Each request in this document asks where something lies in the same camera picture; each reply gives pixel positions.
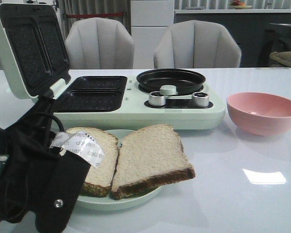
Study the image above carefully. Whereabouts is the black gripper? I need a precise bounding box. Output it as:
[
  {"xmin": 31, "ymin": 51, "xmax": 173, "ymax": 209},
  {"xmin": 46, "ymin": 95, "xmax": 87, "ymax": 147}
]
[{"xmin": 0, "ymin": 97, "xmax": 90, "ymax": 233}]

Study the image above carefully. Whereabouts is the bread slice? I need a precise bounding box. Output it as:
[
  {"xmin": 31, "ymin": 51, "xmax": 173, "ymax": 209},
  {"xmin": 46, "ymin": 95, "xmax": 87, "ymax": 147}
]
[
  {"xmin": 111, "ymin": 124, "xmax": 195, "ymax": 200},
  {"xmin": 64, "ymin": 127, "xmax": 118, "ymax": 198}
]

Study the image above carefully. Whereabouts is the mint green sandwich maker lid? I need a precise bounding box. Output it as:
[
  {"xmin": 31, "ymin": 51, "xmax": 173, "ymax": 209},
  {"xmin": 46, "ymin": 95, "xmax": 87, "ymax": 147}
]
[{"xmin": 0, "ymin": 3, "xmax": 71, "ymax": 99}]

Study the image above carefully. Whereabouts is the pink plastic bowl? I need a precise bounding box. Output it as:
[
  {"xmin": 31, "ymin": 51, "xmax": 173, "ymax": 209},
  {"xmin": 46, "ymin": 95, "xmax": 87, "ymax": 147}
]
[{"xmin": 226, "ymin": 92, "xmax": 291, "ymax": 136}]

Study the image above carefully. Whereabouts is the mint green breakfast maker base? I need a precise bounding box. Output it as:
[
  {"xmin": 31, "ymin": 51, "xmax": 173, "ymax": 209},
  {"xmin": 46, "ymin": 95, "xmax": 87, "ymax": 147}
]
[{"xmin": 53, "ymin": 70, "xmax": 226, "ymax": 130}]

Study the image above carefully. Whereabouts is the mint green round plate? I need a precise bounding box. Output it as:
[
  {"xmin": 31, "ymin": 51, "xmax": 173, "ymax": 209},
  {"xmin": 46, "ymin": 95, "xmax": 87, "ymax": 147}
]
[{"xmin": 75, "ymin": 129, "xmax": 163, "ymax": 211}]

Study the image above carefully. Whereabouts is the left silver control knob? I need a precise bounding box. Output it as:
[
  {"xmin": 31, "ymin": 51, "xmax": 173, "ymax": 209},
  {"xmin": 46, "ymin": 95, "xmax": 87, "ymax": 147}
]
[{"xmin": 148, "ymin": 91, "xmax": 166, "ymax": 107}]

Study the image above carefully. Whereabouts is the silver control knob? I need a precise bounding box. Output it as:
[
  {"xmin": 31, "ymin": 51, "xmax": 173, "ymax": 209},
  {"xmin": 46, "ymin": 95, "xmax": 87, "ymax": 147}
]
[
  {"xmin": 191, "ymin": 92, "xmax": 209, "ymax": 107},
  {"xmin": 148, "ymin": 91, "xmax": 166, "ymax": 107}
]

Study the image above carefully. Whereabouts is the left beige upholstered chair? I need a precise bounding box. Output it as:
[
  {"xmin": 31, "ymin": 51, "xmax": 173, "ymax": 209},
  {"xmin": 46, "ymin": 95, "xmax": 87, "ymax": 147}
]
[{"xmin": 65, "ymin": 17, "xmax": 135, "ymax": 69}]

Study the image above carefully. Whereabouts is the beige upholstered chair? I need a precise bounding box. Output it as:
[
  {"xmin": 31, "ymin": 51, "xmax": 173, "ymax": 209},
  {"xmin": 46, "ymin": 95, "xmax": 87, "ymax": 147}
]
[
  {"xmin": 153, "ymin": 20, "xmax": 242, "ymax": 68},
  {"xmin": 65, "ymin": 17, "xmax": 135, "ymax": 69}
]

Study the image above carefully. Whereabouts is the black round frying pan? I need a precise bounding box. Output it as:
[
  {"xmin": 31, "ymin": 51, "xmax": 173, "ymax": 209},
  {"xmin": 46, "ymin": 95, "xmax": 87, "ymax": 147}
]
[{"xmin": 136, "ymin": 68, "xmax": 206, "ymax": 96}]

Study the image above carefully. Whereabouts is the right silver control knob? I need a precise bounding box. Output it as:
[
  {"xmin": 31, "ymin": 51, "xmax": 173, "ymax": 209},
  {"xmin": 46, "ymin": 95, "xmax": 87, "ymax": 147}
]
[{"xmin": 191, "ymin": 92, "xmax": 209, "ymax": 107}]

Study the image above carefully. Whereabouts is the red barrier belt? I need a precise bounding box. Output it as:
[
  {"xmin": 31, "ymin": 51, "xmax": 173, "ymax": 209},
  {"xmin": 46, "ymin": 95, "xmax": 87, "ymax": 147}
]
[{"xmin": 65, "ymin": 12, "xmax": 126, "ymax": 18}]

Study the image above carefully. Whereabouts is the white cabinet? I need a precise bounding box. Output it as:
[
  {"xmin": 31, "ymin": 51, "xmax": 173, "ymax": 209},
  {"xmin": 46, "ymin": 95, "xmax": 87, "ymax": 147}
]
[{"xmin": 130, "ymin": 0, "xmax": 175, "ymax": 69}]

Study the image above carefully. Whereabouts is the right beige upholstered chair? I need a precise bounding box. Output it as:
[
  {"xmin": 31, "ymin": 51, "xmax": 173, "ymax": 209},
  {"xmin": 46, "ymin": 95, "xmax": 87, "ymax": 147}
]
[{"xmin": 153, "ymin": 20, "xmax": 242, "ymax": 68}]

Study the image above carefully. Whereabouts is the fruit plate on counter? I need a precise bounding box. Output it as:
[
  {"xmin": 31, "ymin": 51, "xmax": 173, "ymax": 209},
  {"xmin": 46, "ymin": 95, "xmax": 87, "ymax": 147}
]
[{"xmin": 229, "ymin": 0, "xmax": 253, "ymax": 10}]

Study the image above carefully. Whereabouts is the beige cushion at right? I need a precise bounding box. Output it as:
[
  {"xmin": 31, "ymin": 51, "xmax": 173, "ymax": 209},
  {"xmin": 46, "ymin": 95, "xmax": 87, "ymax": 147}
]
[{"xmin": 269, "ymin": 51, "xmax": 291, "ymax": 67}]

